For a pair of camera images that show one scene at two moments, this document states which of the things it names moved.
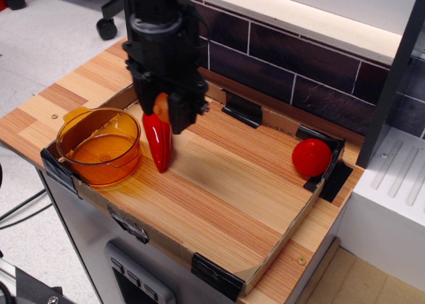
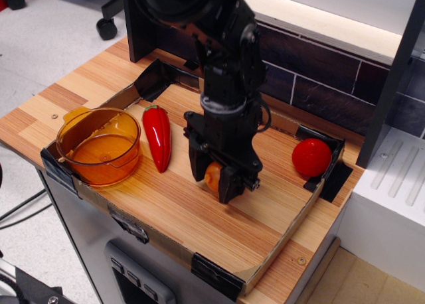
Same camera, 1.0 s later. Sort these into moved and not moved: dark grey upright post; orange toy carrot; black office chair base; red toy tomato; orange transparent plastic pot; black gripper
Moved: orange toy carrot; black gripper
Not moved: orange transparent plastic pot; black office chair base; dark grey upright post; red toy tomato
